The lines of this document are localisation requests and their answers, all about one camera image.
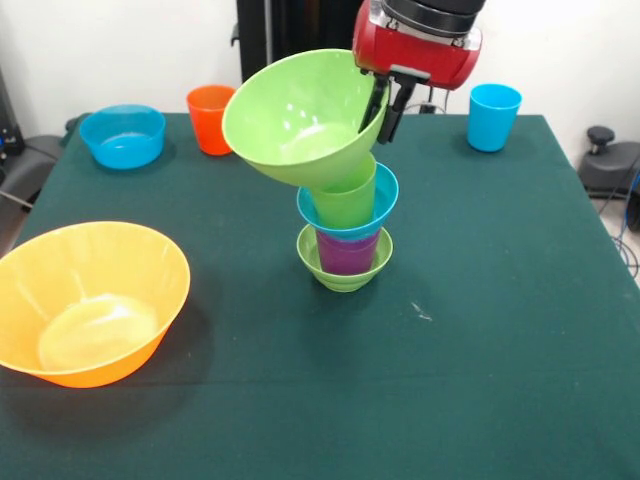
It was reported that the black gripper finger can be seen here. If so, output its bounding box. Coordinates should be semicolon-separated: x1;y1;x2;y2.
377;78;417;146
358;74;391;134

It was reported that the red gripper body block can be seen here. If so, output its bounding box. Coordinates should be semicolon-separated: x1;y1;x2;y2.
351;0;486;92

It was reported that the large green bowl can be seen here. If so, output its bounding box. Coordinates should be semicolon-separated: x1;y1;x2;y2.
221;48;392;189

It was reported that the small cyan bowl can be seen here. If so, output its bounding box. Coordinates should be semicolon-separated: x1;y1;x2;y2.
296;162;401;239

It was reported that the green cup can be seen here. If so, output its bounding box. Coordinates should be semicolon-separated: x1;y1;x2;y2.
309;152;378;229

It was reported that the purple cup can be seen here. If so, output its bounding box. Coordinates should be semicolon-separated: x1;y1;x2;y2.
315;228;381;275

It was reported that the small green bowl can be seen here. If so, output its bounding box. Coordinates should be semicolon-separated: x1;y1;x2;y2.
296;222;394;293

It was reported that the large blue bowl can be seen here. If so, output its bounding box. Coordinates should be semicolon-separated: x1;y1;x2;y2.
78;103;167;170

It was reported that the blue cup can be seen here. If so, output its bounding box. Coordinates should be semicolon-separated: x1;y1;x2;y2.
468;83;524;153

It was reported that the red-orange cup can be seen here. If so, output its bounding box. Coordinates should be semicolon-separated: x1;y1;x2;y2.
186;84;237;156

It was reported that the grey base with black knob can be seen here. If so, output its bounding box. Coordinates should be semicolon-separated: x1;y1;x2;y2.
579;125;640;201

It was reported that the dark green tablecloth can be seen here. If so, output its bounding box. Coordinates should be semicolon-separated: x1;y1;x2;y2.
0;112;640;480

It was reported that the grey floor base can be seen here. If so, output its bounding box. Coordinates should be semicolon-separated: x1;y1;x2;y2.
0;134;62;207

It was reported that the large orange bowl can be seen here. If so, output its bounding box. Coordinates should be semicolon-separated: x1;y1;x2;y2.
0;221;192;389

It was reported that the black equipment box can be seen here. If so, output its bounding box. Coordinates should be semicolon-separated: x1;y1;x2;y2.
0;69;26;156

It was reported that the grey cable behind table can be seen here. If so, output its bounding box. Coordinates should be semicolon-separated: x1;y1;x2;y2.
404;101;448;116

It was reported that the black hanging cable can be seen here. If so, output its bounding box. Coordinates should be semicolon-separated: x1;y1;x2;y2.
427;84;451;114

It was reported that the blue cable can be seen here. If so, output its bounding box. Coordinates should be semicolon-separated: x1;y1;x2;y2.
622;169;640;281

